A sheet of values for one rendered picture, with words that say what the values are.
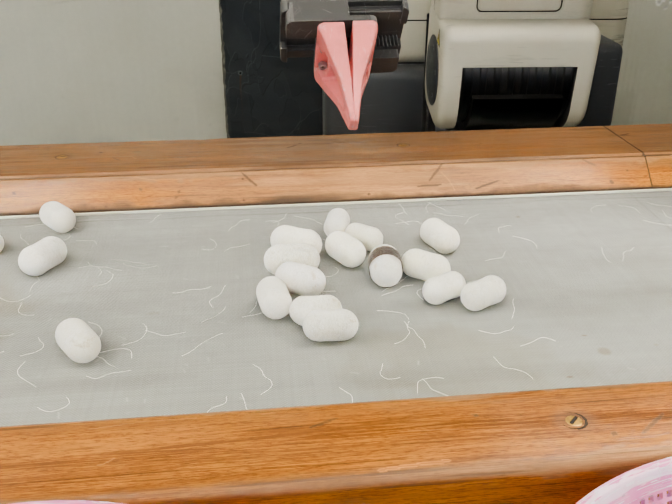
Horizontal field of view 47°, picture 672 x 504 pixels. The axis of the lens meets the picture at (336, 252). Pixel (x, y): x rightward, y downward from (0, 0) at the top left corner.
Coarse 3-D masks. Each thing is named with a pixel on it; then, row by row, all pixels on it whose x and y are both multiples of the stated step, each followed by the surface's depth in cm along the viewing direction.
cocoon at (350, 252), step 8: (336, 232) 54; (344, 232) 54; (328, 240) 54; (336, 240) 53; (344, 240) 53; (352, 240) 52; (328, 248) 54; (336, 248) 53; (344, 248) 52; (352, 248) 52; (360, 248) 52; (336, 256) 53; (344, 256) 52; (352, 256) 52; (360, 256) 52; (344, 264) 53; (352, 264) 52; (360, 264) 53
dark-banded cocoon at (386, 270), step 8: (384, 256) 50; (392, 256) 50; (376, 264) 50; (384, 264) 49; (392, 264) 50; (400, 264) 50; (376, 272) 50; (384, 272) 49; (392, 272) 49; (400, 272) 50; (376, 280) 50; (384, 280) 50; (392, 280) 50
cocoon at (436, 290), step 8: (448, 272) 49; (456, 272) 49; (432, 280) 48; (440, 280) 48; (448, 280) 48; (456, 280) 48; (464, 280) 49; (424, 288) 48; (432, 288) 48; (440, 288) 48; (448, 288) 48; (456, 288) 48; (424, 296) 48; (432, 296) 48; (440, 296) 48; (448, 296) 48; (456, 296) 49
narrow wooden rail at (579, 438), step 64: (640, 384) 37; (0, 448) 32; (64, 448) 32; (128, 448) 32; (192, 448) 32; (256, 448) 32; (320, 448) 32; (384, 448) 32; (448, 448) 32; (512, 448) 32; (576, 448) 32; (640, 448) 32
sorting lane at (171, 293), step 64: (576, 192) 66; (640, 192) 66; (0, 256) 55; (128, 256) 55; (192, 256) 55; (256, 256) 55; (320, 256) 55; (448, 256) 55; (512, 256) 55; (576, 256) 55; (640, 256) 55; (0, 320) 47; (128, 320) 47; (192, 320) 47; (256, 320) 47; (384, 320) 47; (448, 320) 47; (512, 320) 47; (576, 320) 47; (640, 320) 47; (0, 384) 41; (64, 384) 41; (128, 384) 41; (192, 384) 41; (256, 384) 41; (320, 384) 41; (384, 384) 41; (448, 384) 41; (512, 384) 41; (576, 384) 41
